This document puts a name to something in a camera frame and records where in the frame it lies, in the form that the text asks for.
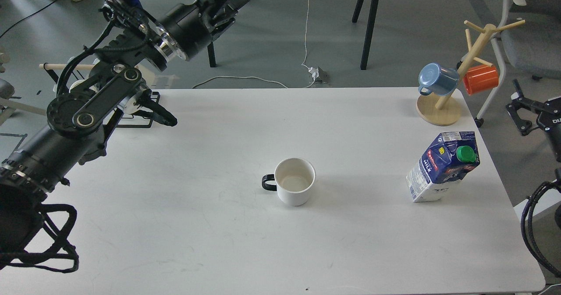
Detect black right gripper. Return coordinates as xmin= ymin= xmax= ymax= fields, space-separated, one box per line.
xmin=506 ymin=79 xmax=561 ymax=162

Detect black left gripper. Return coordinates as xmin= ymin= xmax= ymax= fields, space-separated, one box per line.
xmin=156 ymin=0 xmax=251 ymax=62

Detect blue milk carton green cap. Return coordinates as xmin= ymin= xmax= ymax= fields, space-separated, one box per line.
xmin=405 ymin=131 xmax=480 ymax=203

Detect white mug black handle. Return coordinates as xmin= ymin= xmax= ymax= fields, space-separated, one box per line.
xmin=261 ymin=158 xmax=316 ymax=206

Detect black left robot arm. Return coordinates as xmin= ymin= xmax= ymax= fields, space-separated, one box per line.
xmin=1 ymin=0 xmax=250 ymax=260

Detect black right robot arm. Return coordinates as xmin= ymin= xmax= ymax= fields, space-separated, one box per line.
xmin=505 ymin=80 xmax=560 ymax=227

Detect black left stand legs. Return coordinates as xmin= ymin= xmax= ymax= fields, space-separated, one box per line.
xmin=207 ymin=42 xmax=217 ymax=68

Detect black stand legs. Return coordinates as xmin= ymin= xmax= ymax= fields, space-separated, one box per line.
xmin=207 ymin=42 xmax=217 ymax=68
xmin=352 ymin=0 xmax=380 ymax=71

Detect orange hanging mug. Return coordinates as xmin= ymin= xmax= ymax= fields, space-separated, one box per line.
xmin=463 ymin=64 xmax=499 ymax=95

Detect grey office chair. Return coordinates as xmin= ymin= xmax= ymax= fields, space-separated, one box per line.
xmin=474 ymin=0 xmax=561 ymax=128

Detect wooden mug tree stand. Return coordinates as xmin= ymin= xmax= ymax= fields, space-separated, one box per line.
xmin=416 ymin=19 xmax=526 ymax=126

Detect blue hanging mug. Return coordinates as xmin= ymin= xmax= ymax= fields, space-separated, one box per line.
xmin=418 ymin=63 xmax=460 ymax=96

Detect white power plug adapter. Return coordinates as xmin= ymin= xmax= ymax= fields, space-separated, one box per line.
xmin=307 ymin=67 xmax=330 ymax=85

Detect black right stand legs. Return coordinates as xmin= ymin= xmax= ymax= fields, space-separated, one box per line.
xmin=352 ymin=0 xmax=380 ymax=71

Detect white floor cable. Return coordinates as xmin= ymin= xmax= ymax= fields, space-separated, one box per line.
xmin=192 ymin=0 xmax=327 ymax=89

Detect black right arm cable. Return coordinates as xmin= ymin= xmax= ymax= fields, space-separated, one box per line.
xmin=521 ymin=180 xmax=561 ymax=278

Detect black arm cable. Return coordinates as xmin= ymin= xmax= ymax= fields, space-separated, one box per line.
xmin=0 ymin=204 xmax=80 ymax=274
xmin=521 ymin=180 xmax=561 ymax=278

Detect black wire mug rack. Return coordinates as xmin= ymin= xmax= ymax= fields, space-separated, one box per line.
xmin=39 ymin=57 xmax=160 ymax=128

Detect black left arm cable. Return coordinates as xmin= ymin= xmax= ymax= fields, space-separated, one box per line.
xmin=0 ymin=204 xmax=80 ymax=274

